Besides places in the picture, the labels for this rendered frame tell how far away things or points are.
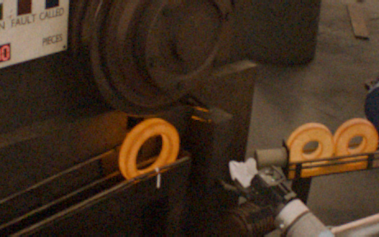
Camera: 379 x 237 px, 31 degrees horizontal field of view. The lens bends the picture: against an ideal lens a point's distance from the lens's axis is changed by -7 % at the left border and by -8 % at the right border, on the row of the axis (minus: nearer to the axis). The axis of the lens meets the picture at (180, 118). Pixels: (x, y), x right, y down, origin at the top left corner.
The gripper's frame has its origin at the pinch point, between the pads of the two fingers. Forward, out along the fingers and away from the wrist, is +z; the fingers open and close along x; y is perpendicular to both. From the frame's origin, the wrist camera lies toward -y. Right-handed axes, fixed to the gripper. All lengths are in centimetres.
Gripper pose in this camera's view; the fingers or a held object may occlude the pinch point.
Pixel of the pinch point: (233, 167)
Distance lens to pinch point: 189.2
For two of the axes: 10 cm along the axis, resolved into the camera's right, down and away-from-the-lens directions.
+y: 2.7, -7.4, -6.2
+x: -7.4, 2.5, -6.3
